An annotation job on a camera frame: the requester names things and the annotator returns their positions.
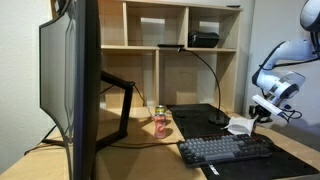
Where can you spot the yellow green can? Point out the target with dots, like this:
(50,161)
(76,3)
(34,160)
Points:
(160,109)

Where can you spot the black monitor stand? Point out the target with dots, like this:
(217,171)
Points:
(125,110)

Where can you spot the wooden shelf unit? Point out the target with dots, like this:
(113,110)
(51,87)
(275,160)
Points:
(140,33)

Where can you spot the black curved monitor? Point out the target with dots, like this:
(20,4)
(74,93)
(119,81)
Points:
(78,90)

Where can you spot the small flat black item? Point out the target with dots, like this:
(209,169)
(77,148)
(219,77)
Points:
(233,6)

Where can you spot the black gooseneck desk lamp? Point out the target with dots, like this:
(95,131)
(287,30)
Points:
(218,118)

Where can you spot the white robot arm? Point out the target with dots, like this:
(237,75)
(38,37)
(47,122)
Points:
(283,63)

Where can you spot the black desk mat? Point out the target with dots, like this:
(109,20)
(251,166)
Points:
(193,123)

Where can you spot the pink soda can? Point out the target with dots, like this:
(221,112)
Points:
(160,126)

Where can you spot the grey mechanical keyboard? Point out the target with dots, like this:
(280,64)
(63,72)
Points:
(223,148)

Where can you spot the white cloth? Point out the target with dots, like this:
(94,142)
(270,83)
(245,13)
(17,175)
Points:
(240,126)

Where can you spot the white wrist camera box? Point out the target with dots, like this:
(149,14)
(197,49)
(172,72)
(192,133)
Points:
(266,105)

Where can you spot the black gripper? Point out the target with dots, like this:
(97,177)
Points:
(263,111)

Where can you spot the black box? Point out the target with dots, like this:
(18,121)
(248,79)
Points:
(203,39)

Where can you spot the black computer mouse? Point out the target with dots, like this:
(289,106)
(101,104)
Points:
(266,140)

